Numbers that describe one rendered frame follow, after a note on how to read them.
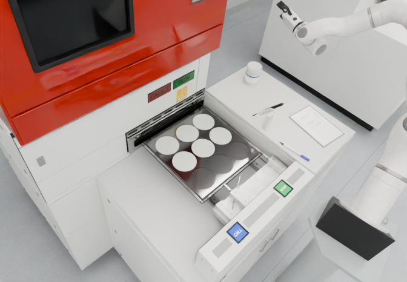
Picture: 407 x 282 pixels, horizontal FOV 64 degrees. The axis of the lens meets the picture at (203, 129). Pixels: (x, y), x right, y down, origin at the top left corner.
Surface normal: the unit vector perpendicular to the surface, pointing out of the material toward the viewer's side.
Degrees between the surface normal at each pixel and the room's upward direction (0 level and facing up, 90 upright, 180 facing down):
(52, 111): 90
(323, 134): 0
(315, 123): 0
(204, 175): 0
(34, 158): 90
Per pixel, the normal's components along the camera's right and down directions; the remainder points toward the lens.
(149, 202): 0.11, -0.65
